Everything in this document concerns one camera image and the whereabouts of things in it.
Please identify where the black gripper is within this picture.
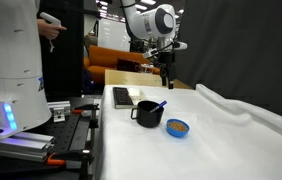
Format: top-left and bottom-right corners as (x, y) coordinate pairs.
(158, 52), (175, 89)

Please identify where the grey pen with blue cap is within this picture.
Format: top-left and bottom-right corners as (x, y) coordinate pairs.
(150, 101), (167, 113)

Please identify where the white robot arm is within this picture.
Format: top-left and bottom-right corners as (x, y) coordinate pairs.
(0, 0), (187, 139)

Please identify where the person's hand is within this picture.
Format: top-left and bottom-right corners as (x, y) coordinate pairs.
(37, 19), (66, 40)

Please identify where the blue bowl of cereal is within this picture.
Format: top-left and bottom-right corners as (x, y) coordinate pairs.
(166, 119), (190, 137)

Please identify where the white whiteboard panel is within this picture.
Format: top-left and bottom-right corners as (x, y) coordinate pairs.
(98, 19), (130, 52)

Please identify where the orange sofa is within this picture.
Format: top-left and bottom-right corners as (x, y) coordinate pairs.
(83, 45), (150, 84)

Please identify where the dark grey curtain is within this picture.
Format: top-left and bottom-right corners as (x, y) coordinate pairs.
(176, 0), (282, 116)

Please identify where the white tablecloth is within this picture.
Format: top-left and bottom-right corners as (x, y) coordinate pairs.
(97, 85), (282, 180)

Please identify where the black perforated mounting board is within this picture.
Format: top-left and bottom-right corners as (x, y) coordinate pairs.
(31, 115), (88, 152)

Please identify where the white handheld controller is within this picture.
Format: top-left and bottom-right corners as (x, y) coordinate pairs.
(39, 11), (62, 53)

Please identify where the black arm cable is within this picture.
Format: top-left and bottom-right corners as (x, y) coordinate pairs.
(140, 39), (179, 59)

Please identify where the black cup with handle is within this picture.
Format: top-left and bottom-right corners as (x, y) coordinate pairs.
(130, 101), (164, 128)

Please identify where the orange handled clamp far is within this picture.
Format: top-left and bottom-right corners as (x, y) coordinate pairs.
(72, 103), (99, 129)

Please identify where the orange handled clamp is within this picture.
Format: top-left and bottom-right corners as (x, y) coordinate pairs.
(46, 149), (94, 180)
(72, 103), (99, 129)

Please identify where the small aluminium bracket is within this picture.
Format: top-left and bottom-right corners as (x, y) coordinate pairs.
(48, 101), (70, 123)

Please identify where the orange handled clamp near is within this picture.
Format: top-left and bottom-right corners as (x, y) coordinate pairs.
(46, 149), (94, 180)

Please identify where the aluminium extrusion rail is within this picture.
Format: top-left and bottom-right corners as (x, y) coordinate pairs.
(0, 132), (55, 162)

